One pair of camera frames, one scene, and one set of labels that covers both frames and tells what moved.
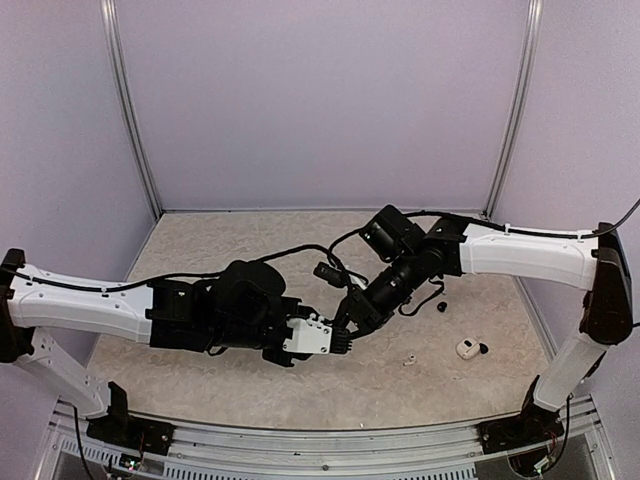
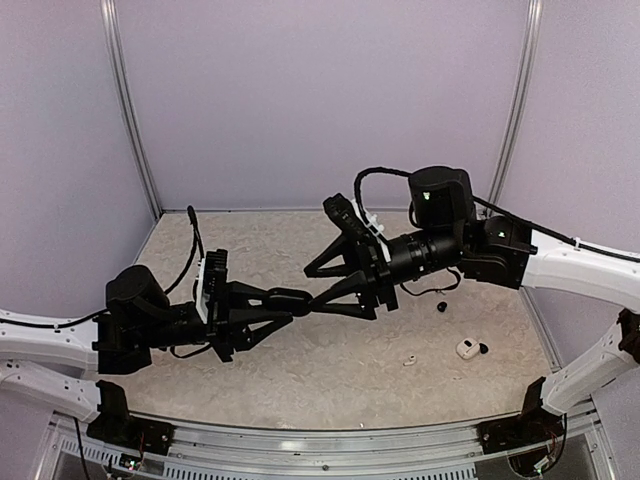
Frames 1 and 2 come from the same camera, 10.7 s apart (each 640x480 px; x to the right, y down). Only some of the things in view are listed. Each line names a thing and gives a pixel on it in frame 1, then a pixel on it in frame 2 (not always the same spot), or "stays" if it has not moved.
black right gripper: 366,315 to 374,278
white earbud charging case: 467,348 stays
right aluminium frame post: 535,16 stays
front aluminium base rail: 454,452 stays
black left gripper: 303,312 to 229,318
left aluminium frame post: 114,43 stays
